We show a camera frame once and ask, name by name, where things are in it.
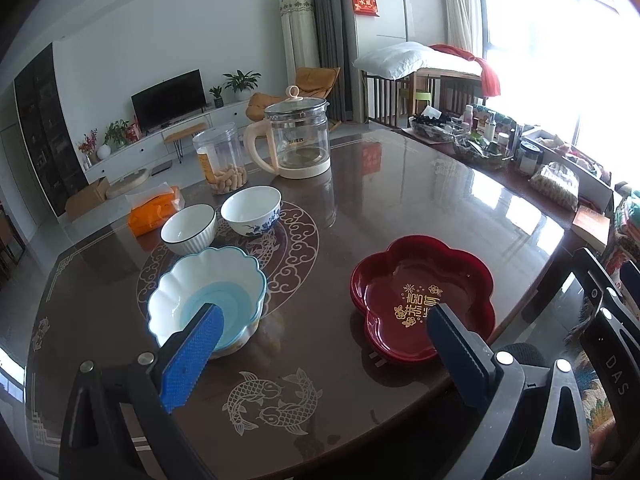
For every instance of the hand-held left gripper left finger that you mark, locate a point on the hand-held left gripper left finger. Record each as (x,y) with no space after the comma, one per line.
(192,355)

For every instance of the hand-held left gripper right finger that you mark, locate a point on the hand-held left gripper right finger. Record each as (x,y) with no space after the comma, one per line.
(457,360)

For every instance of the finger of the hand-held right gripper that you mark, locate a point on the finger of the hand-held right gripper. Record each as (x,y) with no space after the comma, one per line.
(632,277)
(617,370)

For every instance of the white blue scalloped bowl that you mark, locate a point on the white blue scalloped bowl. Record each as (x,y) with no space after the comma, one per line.
(239,342)
(200,285)

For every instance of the white ribbed bowl black rim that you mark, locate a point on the white ribbed bowl black rim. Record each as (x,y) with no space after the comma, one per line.
(187,230)

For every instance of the white bowl blue floral print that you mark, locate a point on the white bowl blue floral print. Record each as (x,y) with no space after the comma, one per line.
(251,210)

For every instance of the brown book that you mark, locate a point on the brown book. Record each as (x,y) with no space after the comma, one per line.
(590,227)

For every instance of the orange tissue pack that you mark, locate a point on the orange tissue pack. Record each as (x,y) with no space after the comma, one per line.
(152,212)

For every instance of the round wooden board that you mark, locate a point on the round wooden board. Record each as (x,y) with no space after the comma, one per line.
(127,183)

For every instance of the cardboard box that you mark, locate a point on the cardboard box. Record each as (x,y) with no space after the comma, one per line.
(87,200)

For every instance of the basket of bottles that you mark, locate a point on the basket of bottles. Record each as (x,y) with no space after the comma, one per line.
(482,152)

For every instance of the clear plastic jar of peanuts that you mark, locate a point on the clear plastic jar of peanuts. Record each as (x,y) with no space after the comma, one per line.
(220,160)

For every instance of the white television cabinet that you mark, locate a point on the white television cabinet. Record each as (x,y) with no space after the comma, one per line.
(145,147)

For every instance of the round white vase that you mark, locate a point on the round white vase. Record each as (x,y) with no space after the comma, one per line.
(103,151)

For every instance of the wooden bench hairpin legs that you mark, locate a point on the wooden bench hairpin legs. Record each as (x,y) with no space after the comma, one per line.
(185,130)

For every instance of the red gift box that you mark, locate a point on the red gift box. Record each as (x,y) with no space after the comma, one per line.
(132,131)

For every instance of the basket of small clutter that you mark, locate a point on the basket of small clutter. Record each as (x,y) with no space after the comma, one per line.
(435,127)

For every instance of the red flowers in vase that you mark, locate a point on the red flowers in vase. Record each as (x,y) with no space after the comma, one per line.
(88,145)

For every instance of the green bushy potted plant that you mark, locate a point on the green bushy potted plant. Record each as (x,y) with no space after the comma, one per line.
(116,132)

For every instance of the red cloth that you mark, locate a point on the red cloth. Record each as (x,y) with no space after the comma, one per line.
(490,75)

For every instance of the black flat television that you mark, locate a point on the black flat television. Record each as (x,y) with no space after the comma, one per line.
(169,102)

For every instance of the small potted plant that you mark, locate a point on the small potted plant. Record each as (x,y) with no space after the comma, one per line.
(217,97)

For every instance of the green stool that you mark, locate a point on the green stool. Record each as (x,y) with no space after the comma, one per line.
(422,102)

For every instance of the dark wooden crib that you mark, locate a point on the dark wooden crib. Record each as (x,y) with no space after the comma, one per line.
(385,102)

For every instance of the dark glass display cabinet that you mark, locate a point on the dark glass display cabinet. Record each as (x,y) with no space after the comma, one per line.
(47,130)

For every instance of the large leafy potted plant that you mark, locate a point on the large leafy potted plant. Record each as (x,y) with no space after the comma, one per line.
(242,85)

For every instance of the orange lounge chair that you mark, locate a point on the orange lounge chair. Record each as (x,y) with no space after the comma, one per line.
(312,82)

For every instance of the white pillow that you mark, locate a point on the white pillow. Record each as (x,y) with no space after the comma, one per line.
(392,60)

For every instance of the white sheer curtain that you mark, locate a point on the white sheer curtain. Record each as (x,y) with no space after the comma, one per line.
(460,5)

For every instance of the covered standing air conditioner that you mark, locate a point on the covered standing air conditioner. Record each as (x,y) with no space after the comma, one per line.
(298,30)

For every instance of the grey curtain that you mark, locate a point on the grey curtain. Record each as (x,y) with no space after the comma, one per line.
(327,20)

